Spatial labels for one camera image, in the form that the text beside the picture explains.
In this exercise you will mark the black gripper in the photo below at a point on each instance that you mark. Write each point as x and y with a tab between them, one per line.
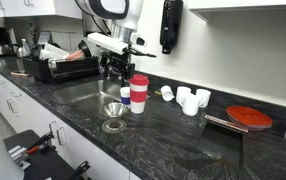
114	63

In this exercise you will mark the white and blue cup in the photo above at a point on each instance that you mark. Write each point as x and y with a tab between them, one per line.
125	95

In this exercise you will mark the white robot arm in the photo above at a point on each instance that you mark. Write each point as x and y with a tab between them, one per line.
116	49

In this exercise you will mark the steel sink basin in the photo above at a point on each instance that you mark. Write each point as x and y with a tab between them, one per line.
90	96

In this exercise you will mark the red and white tumbler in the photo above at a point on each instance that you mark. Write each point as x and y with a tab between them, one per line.
138	92

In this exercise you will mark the pink bowl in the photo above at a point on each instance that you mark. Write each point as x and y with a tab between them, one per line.
75	55

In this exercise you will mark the black dish rack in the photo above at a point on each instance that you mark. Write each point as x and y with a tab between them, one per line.
56	71

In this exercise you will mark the metal funnel dripper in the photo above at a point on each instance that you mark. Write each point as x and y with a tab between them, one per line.
114	112

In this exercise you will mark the black soap dispenser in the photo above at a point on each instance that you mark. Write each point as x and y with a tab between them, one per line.
170	25

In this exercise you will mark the white mug back left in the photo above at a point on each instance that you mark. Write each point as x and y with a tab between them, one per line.
181	93

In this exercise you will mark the white mug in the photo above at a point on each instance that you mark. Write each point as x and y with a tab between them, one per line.
204	96
181	93
190	104

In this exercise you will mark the white mug front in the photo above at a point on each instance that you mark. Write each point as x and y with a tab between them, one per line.
190	104

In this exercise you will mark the white mug back right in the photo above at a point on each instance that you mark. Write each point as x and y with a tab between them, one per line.
204	96

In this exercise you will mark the black tool cart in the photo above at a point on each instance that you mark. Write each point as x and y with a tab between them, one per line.
44	161

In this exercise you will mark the black tray with chopsticks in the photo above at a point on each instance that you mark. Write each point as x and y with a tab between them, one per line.
222	140

